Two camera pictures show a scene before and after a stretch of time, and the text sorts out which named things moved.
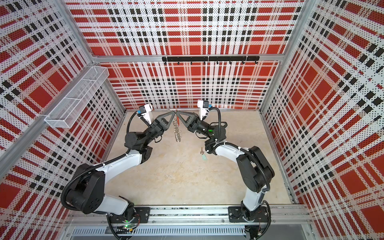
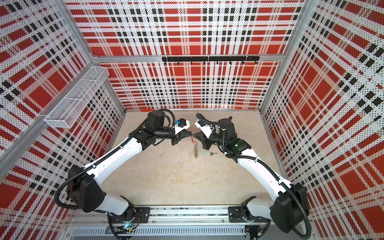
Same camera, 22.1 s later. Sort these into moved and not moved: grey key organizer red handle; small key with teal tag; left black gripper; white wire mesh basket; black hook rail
Moved: small key with teal tag; left black gripper; grey key organizer red handle
Not moved: black hook rail; white wire mesh basket
